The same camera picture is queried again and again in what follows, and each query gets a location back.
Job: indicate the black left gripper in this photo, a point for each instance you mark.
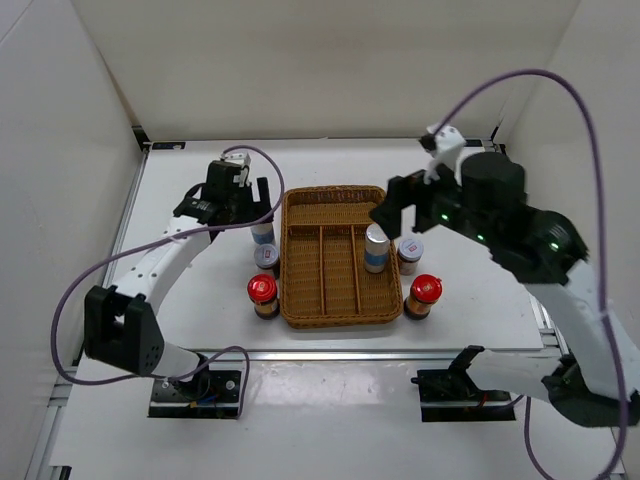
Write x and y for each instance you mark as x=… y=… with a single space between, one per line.
x=258 y=212

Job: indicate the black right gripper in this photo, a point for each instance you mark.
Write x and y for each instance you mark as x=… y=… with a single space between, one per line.
x=410 y=190

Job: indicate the tall silver-lid spice bottle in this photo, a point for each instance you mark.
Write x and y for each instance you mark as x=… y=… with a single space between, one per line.
x=263 y=233

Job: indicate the short white-lid spice jar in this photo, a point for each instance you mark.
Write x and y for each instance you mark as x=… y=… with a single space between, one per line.
x=267 y=259

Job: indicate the red-lid chili sauce jar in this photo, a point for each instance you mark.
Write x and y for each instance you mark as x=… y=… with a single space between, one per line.
x=262 y=290

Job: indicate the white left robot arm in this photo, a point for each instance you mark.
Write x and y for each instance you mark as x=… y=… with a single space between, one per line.
x=120 y=321

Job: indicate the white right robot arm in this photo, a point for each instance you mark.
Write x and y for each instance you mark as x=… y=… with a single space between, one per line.
x=486 y=202

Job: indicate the brown wicker divided basket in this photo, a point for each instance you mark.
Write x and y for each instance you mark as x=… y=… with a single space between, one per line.
x=323 y=279

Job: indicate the black label strip left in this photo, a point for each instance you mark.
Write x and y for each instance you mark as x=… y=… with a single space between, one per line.
x=168 y=146

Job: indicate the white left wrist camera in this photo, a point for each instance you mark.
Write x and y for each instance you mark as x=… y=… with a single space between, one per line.
x=242 y=160

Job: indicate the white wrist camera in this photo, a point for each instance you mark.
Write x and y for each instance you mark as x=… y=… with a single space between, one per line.
x=444 y=144
x=242 y=160

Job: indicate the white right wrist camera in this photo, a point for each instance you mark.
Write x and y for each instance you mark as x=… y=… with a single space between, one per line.
x=444 y=144

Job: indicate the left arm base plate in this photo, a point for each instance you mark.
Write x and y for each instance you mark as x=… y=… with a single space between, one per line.
x=217 y=397

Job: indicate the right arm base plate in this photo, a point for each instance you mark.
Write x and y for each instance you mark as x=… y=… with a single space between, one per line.
x=446 y=397

